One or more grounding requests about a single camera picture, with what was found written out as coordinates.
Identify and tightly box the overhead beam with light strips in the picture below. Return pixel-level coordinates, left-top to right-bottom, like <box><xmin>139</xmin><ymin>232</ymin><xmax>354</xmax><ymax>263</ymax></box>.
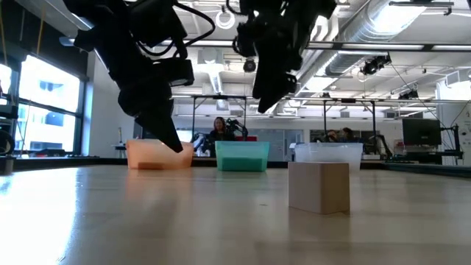
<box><xmin>58</xmin><ymin>36</ymin><xmax>471</xmax><ymax>52</ymax></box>

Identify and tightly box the black computer monitor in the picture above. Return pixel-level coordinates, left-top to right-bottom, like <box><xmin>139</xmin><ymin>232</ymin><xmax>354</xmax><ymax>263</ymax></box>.
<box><xmin>401</xmin><ymin>117</ymin><xmax>443</xmax><ymax>146</ymax></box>

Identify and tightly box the clear plastic bin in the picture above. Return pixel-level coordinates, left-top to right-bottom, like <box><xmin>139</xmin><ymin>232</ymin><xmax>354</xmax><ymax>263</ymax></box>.
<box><xmin>294</xmin><ymin>142</ymin><xmax>364</xmax><ymax>172</ymax></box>

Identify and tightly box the black background desk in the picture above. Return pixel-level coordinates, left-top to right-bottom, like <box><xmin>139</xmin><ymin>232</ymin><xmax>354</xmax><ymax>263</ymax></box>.
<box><xmin>395</xmin><ymin>145</ymin><xmax>464</xmax><ymax>165</ymax></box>

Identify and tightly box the black round ceiling fixture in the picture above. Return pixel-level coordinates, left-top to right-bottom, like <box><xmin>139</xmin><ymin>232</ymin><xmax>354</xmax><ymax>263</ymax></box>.
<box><xmin>242</xmin><ymin>57</ymin><xmax>258</xmax><ymax>74</ymax></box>

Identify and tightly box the small natural wood block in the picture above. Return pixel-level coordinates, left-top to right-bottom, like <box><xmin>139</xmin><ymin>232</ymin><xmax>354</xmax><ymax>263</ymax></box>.
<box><xmin>287</xmin><ymin>161</ymin><xmax>351</xmax><ymax>216</ymax></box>

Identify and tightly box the black background rig frame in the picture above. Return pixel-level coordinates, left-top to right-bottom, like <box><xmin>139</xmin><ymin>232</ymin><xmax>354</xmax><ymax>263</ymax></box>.
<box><xmin>191</xmin><ymin>94</ymin><xmax>247</xmax><ymax>139</ymax></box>
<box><xmin>322</xmin><ymin>97</ymin><xmax>377</xmax><ymax>148</ymax></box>

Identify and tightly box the silver spiral air duct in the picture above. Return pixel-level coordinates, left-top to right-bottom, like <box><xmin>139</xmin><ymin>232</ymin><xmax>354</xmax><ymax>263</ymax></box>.
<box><xmin>297</xmin><ymin>0</ymin><xmax>430</xmax><ymax>88</ymax></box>

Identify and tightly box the orange translucent plastic bin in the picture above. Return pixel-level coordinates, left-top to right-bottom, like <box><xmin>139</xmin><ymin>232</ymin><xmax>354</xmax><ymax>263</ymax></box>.
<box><xmin>126</xmin><ymin>138</ymin><xmax>195</xmax><ymax>171</ymax></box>

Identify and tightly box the large window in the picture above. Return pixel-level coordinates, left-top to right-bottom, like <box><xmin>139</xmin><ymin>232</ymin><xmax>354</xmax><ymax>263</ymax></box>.
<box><xmin>0</xmin><ymin>54</ymin><xmax>88</xmax><ymax>155</ymax></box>

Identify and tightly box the white cable coil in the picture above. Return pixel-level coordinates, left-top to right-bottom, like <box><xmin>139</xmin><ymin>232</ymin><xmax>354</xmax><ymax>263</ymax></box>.
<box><xmin>215</xmin><ymin>9</ymin><xmax>236</xmax><ymax>30</ymax></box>

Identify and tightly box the orange rectangular block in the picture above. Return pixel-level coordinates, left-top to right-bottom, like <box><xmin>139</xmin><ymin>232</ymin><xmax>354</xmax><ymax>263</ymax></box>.
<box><xmin>138</xmin><ymin>161</ymin><xmax>165</xmax><ymax>171</ymax></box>

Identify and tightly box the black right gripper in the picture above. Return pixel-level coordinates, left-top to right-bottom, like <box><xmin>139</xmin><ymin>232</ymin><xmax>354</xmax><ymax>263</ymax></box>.
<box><xmin>233</xmin><ymin>14</ymin><xmax>314</xmax><ymax>113</ymax></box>

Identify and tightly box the teal translucent plastic bin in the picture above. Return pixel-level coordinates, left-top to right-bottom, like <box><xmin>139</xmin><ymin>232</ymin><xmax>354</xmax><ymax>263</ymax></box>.
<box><xmin>215</xmin><ymin>141</ymin><xmax>271</xmax><ymax>173</ymax></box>

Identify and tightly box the black ceiling camera mount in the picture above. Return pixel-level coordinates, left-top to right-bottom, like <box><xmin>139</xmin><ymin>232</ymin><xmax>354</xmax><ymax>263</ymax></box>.
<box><xmin>360</xmin><ymin>53</ymin><xmax>393</xmax><ymax>77</ymax></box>

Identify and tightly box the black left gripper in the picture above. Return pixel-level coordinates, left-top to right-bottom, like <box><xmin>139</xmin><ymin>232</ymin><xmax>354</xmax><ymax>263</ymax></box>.
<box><xmin>73</xmin><ymin>21</ymin><xmax>195</xmax><ymax>154</ymax></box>

